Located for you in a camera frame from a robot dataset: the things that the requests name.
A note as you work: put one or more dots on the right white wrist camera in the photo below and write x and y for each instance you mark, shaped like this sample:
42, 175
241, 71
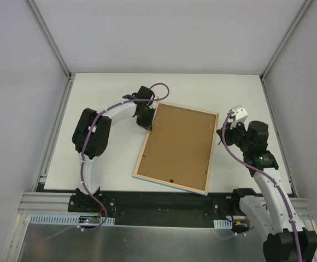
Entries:
237, 115

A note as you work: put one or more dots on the right white slotted cable duct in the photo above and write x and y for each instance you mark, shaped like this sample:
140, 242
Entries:
222, 224

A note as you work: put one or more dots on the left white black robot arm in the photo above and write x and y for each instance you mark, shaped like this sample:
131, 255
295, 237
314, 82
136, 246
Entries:
91, 135

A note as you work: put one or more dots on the blue wooden picture frame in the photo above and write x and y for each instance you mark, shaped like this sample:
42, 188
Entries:
179, 150

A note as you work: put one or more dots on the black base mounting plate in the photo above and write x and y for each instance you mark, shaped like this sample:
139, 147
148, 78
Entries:
158, 209

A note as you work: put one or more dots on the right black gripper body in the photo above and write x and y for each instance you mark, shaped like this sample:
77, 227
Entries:
228, 134

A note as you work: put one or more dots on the white slotted cable duct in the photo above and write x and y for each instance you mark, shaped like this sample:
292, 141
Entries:
70, 220
222, 224

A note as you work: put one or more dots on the left white slotted cable duct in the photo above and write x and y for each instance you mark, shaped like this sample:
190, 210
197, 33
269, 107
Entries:
70, 220

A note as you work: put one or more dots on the left aluminium corner post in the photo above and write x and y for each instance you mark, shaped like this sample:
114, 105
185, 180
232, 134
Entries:
36, 13

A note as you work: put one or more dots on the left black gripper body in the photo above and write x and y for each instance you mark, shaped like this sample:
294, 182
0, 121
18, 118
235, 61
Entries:
144, 120

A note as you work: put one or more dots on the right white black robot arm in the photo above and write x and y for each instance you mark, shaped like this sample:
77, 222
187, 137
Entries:
285, 236

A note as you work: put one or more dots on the aluminium front rail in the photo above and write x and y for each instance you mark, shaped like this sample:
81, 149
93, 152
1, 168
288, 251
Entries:
44, 202

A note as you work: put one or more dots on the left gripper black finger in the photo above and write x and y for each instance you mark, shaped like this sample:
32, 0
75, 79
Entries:
150, 118
146, 125

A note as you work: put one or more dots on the aluminium corner post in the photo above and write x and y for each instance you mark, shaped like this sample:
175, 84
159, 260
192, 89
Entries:
36, 13
286, 37

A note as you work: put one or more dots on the right aluminium corner post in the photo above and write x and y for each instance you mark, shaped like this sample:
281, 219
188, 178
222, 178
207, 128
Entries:
286, 37

